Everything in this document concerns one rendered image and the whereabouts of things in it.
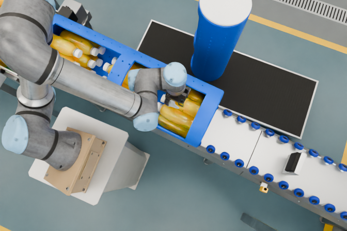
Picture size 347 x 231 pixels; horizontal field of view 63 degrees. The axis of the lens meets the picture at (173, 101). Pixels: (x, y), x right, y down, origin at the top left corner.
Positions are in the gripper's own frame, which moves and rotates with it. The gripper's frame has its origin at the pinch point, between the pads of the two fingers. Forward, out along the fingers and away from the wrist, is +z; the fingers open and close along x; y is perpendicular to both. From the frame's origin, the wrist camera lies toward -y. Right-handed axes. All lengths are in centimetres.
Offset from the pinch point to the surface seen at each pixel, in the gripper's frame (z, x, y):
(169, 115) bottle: 2.1, -7.3, 2.4
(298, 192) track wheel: 17, -11, 71
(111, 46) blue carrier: -5.9, 8.0, -33.5
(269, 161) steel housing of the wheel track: 22, -2, 55
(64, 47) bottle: -3, -1, -54
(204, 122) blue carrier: -7.5, -5.0, 17.6
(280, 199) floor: 115, -9, 98
